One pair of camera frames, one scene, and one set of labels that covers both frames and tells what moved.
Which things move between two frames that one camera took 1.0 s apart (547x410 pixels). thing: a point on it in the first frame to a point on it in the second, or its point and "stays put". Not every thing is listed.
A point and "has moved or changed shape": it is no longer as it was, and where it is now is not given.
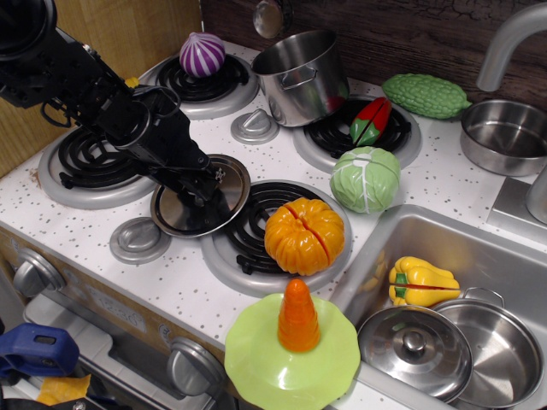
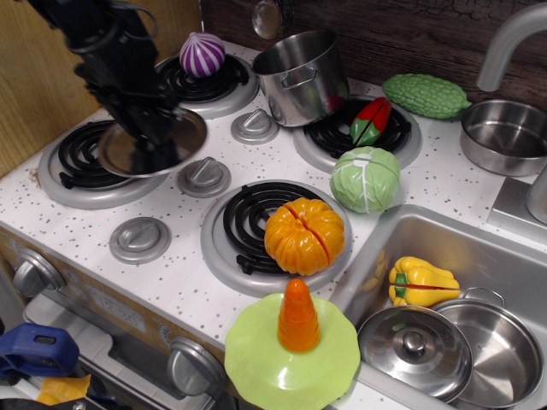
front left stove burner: x=84 y=169 stays put
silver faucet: x=532 y=17 stays put
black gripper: x=167 y=151 to x=130 y=87
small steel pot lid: x=222 y=205 has moved or changed shape
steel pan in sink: x=508 y=360 stays put
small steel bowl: x=507 y=137 stays put
